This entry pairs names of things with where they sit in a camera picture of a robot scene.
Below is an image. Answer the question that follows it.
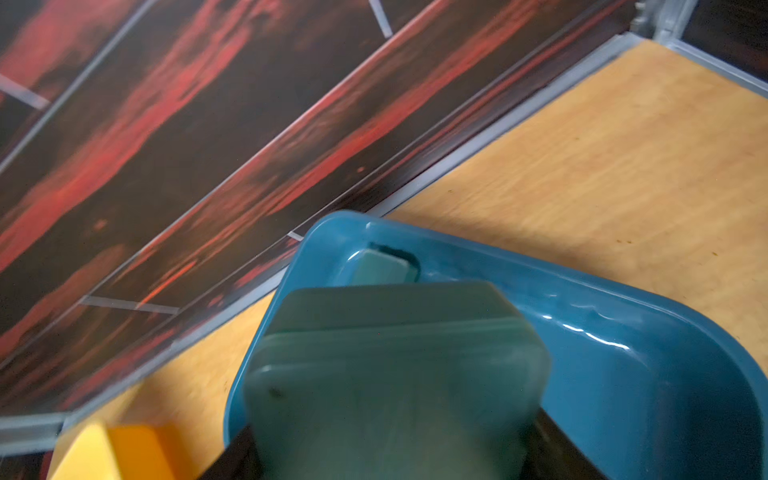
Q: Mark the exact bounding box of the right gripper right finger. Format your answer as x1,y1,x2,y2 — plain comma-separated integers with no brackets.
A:
521,409,607,480

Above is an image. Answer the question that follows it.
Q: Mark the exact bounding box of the yellow plastic storage tray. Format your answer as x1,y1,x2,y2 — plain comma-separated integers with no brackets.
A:
48,421,197,479

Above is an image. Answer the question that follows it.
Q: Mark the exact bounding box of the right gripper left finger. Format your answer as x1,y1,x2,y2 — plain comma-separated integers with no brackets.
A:
198,426,264,480

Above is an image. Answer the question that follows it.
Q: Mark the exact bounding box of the teal plastic storage tray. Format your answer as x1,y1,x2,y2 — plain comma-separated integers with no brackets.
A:
223,212,767,479

